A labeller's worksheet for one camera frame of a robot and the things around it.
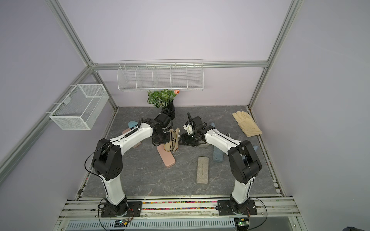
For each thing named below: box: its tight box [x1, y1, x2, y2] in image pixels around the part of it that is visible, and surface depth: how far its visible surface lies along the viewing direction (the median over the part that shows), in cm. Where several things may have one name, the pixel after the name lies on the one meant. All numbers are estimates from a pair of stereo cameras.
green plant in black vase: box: [145, 89, 180, 120], surface depth 94 cm
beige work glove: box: [232, 110, 263, 138], surface depth 111 cm
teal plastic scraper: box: [128, 120, 139, 130], surface depth 111 cm
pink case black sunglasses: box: [156, 143, 176, 168], surface depth 91 cm
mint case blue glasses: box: [212, 145, 225, 163], surface depth 93 cm
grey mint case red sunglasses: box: [196, 156, 210, 184], surface depth 86 cm
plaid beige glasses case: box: [163, 127, 180, 152], surface depth 93 cm
